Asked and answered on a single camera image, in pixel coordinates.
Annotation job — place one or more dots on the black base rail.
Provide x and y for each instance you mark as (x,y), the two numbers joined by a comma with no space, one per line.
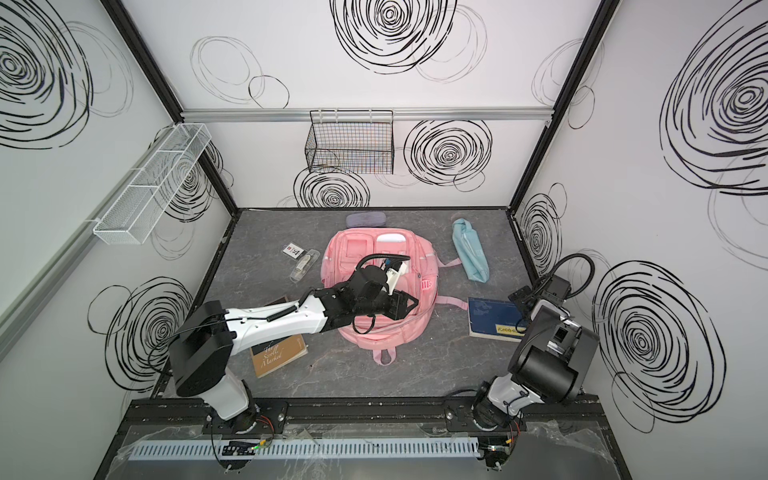
(451,413)

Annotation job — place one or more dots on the black frame post right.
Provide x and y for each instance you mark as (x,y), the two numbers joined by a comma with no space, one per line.
(589,45)

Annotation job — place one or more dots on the grey slotted cable duct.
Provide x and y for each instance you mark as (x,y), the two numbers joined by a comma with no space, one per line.
(300,449)

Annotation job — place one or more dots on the aluminium wall rail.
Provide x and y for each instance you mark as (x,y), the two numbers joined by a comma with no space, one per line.
(240,115)
(26,307)

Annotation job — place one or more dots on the pink student backpack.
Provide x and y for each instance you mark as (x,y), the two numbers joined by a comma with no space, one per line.
(358,248)

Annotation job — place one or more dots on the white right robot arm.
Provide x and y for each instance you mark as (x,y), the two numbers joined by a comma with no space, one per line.
(549,366)

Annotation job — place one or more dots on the brown book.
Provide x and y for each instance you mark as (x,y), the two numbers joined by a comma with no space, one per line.
(273,355)

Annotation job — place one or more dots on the clear plastic eraser case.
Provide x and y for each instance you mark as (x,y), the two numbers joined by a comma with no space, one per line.
(304,264)

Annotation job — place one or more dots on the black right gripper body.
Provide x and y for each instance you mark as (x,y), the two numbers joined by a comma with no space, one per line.
(522,297)

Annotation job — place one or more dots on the white mesh wall shelf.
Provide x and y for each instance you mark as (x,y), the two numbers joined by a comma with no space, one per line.
(167,183)

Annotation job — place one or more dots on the aluminium wall rail left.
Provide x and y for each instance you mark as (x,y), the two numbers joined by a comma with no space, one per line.
(26,307)

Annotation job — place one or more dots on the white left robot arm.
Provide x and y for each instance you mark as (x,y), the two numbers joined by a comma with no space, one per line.
(200,351)

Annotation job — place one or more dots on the blue book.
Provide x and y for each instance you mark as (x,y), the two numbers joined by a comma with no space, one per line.
(495,320)

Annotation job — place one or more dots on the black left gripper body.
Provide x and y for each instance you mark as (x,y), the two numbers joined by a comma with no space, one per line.
(396,302)

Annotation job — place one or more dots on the flat clear lead refill box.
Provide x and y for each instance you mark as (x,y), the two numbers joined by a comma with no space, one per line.
(293,251)

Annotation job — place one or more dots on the teal pencil pouch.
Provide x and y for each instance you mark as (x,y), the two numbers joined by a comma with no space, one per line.
(470,251)

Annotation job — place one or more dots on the aluminium wall rail back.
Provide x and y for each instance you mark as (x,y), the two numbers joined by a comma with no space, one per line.
(240,115)

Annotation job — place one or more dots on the purple fabric glasses case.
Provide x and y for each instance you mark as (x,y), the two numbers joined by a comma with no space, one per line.
(371,219)

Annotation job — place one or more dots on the black wire basket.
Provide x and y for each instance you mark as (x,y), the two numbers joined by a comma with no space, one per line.
(355,146)

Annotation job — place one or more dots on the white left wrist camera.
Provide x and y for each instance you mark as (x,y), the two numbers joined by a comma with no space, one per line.
(394,269)

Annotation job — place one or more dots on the black aluminium frame post left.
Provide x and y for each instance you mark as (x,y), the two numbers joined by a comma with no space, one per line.
(130,34)

